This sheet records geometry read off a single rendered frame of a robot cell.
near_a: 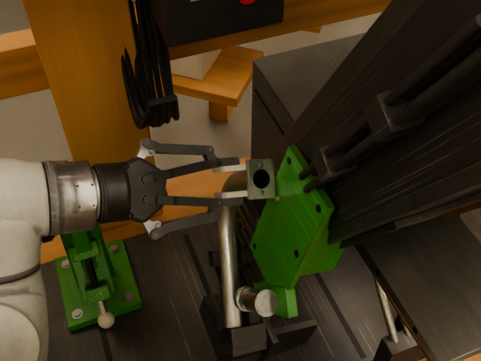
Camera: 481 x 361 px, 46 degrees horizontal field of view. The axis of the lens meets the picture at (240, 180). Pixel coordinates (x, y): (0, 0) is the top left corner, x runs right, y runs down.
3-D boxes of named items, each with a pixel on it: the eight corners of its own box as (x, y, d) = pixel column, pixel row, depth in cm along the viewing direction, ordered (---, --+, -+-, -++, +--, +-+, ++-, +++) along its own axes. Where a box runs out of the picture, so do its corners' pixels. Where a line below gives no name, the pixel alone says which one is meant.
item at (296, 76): (421, 215, 114) (472, 82, 89) (283, 262, 107) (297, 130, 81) (374, 155, 126) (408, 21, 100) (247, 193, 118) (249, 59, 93)
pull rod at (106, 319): (117, 328, 94) (112, 311, 90) (101, 334, 94) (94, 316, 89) (110, 300, 98) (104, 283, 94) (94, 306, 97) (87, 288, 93)
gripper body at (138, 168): (102, 230, 67) (177, 220, 71) (96, 158, 67) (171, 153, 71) (90, 225, 74) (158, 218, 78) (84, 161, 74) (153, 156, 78)
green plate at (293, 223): (325, 296, 85) (382, 199, 71) (277, 307, 81) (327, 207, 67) (293, 238, 92) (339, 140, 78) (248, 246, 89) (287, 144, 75)
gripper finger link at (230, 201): (209, 198, 76) (210, 220, 76) (243, 195, 78) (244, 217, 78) (205, 198, 77) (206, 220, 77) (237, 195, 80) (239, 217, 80)
